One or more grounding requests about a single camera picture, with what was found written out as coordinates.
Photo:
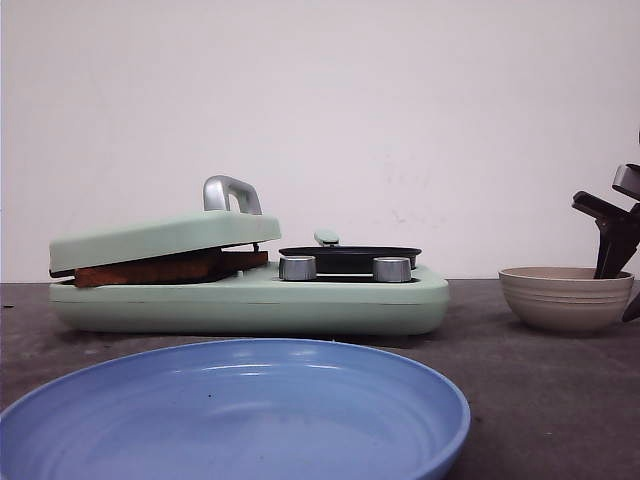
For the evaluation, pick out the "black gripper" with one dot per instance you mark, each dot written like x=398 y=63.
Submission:
x=619 y=239

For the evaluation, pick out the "white bread slice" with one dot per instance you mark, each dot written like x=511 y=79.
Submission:
x=241 y=260
x=163 y=269

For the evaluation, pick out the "mint green sandwich maker lid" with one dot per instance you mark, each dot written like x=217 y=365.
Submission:
x=231 y=216

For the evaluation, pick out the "mint green breakfast maker base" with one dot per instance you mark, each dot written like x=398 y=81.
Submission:
x=258 y=302

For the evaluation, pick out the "beige ribbed bowl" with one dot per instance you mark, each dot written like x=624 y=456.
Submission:
x=565 y=299

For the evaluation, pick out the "right silver control knob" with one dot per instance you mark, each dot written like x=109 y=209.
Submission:
x=391 y=269

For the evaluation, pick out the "silver control knob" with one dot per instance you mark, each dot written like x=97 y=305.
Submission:
x=297 y=268
x=391 y=269

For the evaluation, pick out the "left silver control knob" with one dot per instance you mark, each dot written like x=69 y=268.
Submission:
x=297 y=268

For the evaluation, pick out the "blue plate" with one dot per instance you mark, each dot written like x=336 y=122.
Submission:
x=240 y=409

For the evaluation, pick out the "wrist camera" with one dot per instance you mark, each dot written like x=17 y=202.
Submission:
x=627 y=180

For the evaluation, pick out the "black frying pan green handle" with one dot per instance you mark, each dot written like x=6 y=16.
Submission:
x=332 y=257

